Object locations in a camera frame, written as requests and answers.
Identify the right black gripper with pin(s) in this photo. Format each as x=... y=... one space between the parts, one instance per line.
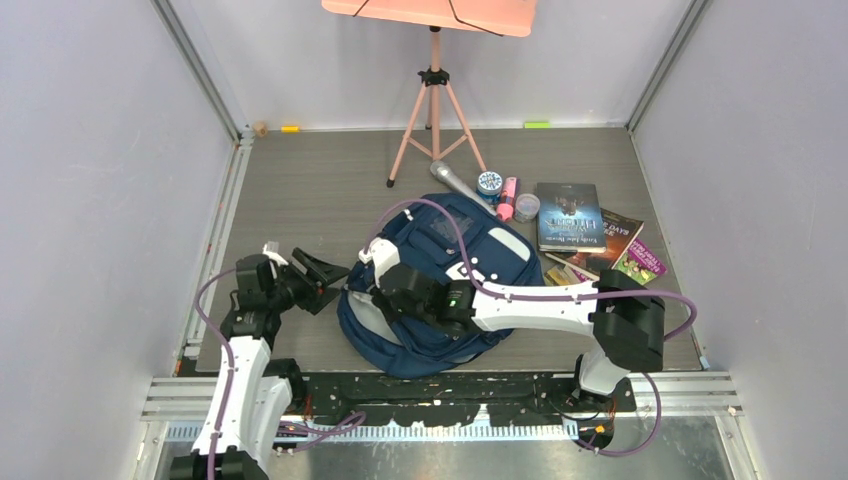
x=382 y=300

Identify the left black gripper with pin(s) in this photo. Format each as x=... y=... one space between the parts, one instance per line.
x=319 y=273

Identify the navy blue student backpack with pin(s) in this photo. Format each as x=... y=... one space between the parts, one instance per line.
x=430 y=237

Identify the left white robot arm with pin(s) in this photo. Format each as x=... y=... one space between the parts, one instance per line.
x=252 y=390

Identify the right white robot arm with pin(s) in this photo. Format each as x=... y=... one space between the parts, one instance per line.
x=624 y=319

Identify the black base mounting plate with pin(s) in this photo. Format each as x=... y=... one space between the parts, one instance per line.
x=451 y=399

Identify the silver microphone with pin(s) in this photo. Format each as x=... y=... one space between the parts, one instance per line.
x=442 y=172

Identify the pink highlighter marker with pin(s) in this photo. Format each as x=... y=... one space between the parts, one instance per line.
x=506 y=204

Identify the blue patterned round tin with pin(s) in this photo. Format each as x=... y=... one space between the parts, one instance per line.
x=489 y=187

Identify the clear small round container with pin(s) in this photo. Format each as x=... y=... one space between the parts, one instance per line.
x=526 y=208

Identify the small cork piece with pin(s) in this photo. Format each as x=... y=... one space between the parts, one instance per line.
x=260 y=129

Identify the green yellow booklet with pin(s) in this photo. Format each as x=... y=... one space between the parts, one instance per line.
x=560 y=275

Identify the pink music stand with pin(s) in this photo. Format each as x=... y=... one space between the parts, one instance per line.
x=504 y=18

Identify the dark blue fantasy book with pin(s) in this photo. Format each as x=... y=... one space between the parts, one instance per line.
x=569 y=218

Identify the brown cover book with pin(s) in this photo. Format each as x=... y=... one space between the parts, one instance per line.
x=620 y=233

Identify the purple magenta booklet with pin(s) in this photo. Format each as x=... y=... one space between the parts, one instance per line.
x=640 y=263

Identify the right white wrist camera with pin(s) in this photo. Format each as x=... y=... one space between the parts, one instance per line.
x=382 y=255

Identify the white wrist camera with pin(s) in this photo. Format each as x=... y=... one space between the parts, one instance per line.
x=271 y=250
x=382 y=255

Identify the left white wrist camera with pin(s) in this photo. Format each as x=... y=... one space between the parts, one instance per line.
x=271 y=250

